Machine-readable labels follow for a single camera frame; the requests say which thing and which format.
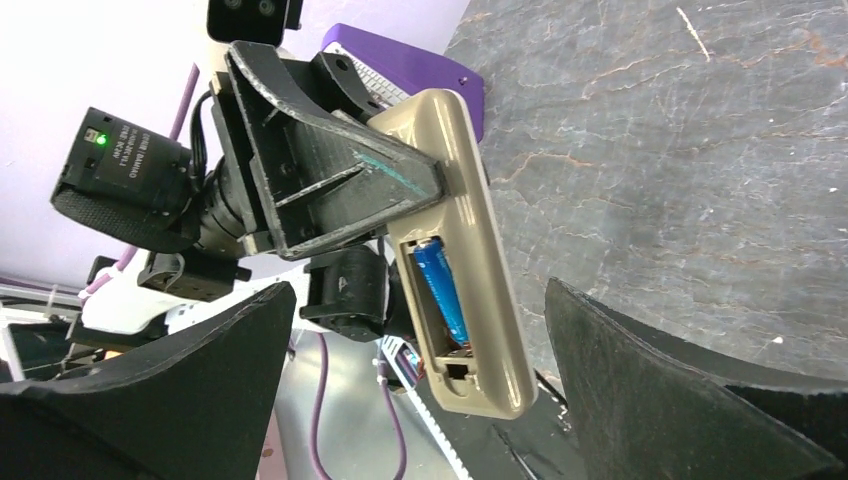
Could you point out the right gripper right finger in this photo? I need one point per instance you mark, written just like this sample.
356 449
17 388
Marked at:
646 404

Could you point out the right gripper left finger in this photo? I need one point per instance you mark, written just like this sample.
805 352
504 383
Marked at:
192 405

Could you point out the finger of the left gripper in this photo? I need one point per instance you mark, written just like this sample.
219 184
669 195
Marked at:
339 87
324 179

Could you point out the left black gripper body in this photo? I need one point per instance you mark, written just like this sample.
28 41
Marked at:
236 222

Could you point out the blue battery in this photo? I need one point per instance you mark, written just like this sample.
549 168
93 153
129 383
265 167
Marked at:
429 255

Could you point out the beige remote control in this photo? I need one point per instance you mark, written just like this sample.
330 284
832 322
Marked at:
492 377

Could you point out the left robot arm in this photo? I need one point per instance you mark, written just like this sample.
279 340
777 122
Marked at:
152 192

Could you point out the white cable duct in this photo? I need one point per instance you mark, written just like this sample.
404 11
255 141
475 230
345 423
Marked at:
408 366

